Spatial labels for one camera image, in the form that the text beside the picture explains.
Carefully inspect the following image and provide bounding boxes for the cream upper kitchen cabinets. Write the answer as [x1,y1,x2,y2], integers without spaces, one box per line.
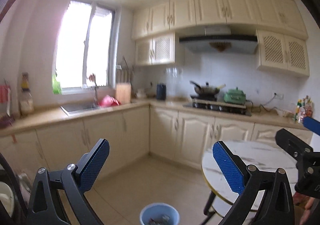
[132,0,310,77]

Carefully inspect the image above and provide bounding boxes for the cream kitchen cabinets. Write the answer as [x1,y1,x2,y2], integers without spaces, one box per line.
[132,0,310,77]
[1,101,312,179]

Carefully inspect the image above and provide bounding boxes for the range hood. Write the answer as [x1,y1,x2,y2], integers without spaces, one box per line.
[179,25,258,55]

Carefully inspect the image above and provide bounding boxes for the steel kitchen sink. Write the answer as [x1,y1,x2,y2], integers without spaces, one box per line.
[60,102,101,116]

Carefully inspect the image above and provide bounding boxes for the person's right hand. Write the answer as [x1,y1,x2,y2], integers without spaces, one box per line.
[299,197,319,225]

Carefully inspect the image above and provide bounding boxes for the black wok with lid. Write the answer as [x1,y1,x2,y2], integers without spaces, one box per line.
[189,81,226,96]

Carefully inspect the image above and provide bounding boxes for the black power cable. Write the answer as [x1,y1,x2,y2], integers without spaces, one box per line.
[246,95,281,115]

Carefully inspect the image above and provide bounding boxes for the wall power socket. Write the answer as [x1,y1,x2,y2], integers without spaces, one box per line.
[273,92,284,100]

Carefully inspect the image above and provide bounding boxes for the kitchen window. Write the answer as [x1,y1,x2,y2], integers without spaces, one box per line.
[52,0,116,95]

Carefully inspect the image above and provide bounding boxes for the red basin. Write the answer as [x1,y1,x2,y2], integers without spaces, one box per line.
[98,95,121,108]

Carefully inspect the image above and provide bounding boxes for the cream lower kitchen cabinets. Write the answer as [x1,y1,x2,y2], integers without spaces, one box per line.
[1,101,312,179]

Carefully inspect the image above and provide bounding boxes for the blue trash bin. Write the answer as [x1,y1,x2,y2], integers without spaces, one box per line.
[139,203,180,225]

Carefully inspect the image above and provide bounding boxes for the black electric kettle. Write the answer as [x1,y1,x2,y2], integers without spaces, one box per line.
[156,83,167,101]

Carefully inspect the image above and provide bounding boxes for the green electric cooker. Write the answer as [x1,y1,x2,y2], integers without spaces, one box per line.
[223,87,246,105]

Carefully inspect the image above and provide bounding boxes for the black gas stove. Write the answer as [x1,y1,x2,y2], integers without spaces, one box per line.
[183,95,252,116]

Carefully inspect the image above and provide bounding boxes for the wooden cutting board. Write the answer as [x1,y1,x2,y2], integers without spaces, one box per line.
[115,83,131,104]

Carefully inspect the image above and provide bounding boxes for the condiment bottles group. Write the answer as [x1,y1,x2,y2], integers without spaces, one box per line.
[295,95,313,123]

